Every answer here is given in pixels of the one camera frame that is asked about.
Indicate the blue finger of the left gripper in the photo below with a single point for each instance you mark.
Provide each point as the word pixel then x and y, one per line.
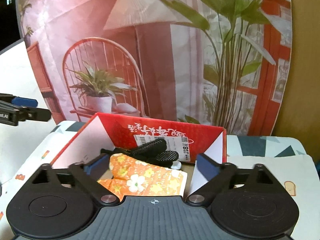
pixel 34 114
pixel 24 102

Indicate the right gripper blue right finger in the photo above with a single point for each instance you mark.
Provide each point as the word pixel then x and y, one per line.
pixel 219 177

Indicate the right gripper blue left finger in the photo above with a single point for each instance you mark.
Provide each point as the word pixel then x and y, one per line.
pixel 87 176

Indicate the orange floral cloth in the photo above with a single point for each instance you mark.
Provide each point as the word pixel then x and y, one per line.
pixel 132 177

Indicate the black mesh gloves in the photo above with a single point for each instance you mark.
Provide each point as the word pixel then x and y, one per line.
pixel 154 152

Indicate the printed room backdrop poster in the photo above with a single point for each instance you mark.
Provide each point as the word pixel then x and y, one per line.
pixel 213 62

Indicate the white board panel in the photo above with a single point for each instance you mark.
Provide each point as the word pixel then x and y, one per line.
pixel 18 79

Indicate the red strawberry cardboard box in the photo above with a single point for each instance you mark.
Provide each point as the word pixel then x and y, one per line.
pixel 109 131

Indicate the patterned white tablecloth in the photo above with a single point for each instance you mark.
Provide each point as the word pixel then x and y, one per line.
pixel 285 157

